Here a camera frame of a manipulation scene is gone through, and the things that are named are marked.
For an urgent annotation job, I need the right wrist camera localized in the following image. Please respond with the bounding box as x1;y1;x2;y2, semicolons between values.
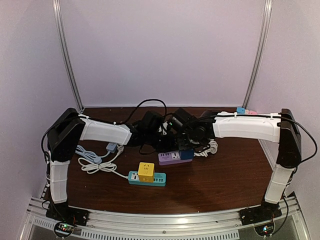
166;119;177;131

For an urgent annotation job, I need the front aluminium rail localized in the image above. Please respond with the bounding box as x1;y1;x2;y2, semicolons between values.
17;196;311;240

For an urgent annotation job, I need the blue cube socket adapter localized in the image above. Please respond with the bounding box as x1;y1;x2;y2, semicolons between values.
179;149;195;162

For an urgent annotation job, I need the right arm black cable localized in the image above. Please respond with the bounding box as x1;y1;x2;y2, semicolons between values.
279;112;318;165

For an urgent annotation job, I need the teal power strip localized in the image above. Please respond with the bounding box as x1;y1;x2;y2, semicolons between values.
128;171;167;187

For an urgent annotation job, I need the white teal strip cable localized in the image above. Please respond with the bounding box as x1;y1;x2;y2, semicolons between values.
78;145;130;179

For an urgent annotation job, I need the light blue strip cable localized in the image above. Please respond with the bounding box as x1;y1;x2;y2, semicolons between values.
74;144;112;164

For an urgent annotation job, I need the purple power strip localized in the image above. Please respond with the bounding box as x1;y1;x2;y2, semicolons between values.
158;150;192;166

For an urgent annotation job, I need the right aluminium frame post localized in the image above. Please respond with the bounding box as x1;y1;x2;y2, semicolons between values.
242;0;273;108

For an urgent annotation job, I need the left aluminium frame post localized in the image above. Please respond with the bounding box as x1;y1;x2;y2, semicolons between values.
52;0;85;112

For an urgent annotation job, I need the light blue power strip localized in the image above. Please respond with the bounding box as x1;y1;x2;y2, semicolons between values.
106;142;118;153

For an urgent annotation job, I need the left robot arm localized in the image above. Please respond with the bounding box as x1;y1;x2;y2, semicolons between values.
42;108;164;220

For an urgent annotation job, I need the aluminium frame post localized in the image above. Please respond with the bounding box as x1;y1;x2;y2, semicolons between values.
52;0;85;112
242;0;273;108

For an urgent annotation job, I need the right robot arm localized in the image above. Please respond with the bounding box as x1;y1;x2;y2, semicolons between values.
168;108;302;211

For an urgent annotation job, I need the yellow cube socket adapter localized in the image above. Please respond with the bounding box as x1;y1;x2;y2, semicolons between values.
137;162;155;183

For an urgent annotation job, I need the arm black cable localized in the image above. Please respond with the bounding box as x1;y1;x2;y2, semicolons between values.
124;98;168;126
279;112;318;165

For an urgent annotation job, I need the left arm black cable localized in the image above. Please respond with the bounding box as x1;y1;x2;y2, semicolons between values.
124;98;168;126

